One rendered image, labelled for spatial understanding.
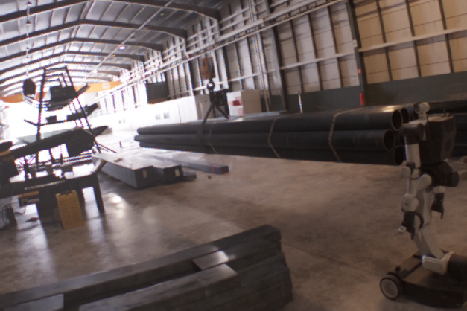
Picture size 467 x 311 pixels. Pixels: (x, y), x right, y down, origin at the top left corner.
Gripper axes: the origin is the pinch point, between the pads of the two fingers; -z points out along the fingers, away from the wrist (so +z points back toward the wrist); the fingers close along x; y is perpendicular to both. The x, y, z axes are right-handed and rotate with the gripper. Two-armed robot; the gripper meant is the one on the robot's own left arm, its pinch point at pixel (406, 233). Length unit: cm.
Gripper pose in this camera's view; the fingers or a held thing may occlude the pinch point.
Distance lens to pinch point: 290.3
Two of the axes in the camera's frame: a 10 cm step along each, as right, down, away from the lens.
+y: -8.5, 1.6, -5.1
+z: -0.5, -9.7, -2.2
